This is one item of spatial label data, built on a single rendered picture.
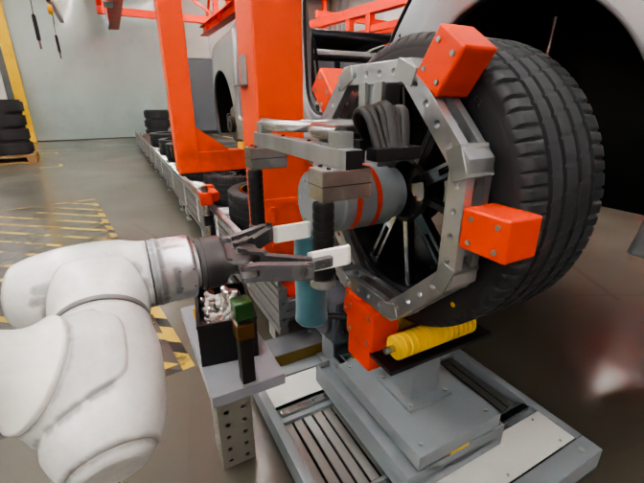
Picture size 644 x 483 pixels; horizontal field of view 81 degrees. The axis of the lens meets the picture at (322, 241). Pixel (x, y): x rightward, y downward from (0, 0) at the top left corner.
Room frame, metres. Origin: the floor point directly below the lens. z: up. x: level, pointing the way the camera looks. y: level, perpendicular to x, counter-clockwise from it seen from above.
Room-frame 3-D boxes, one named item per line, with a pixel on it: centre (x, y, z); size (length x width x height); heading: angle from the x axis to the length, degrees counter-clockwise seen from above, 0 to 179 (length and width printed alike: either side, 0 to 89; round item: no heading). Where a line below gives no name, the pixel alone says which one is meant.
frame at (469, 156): (0.84, -0.13, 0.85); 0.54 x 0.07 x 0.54; 28
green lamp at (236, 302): (0.69, 0.17, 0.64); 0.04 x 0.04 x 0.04; 28
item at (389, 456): (0.97, -0.25, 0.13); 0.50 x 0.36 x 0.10; 28
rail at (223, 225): (2.45, 0.72, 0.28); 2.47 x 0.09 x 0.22; 28
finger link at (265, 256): (0.49, 0.07, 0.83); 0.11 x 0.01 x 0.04; 77
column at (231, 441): (0.89, 0.28, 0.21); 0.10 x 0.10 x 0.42; 28
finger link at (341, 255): (0.51, -0.01, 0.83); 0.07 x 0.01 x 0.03; 118
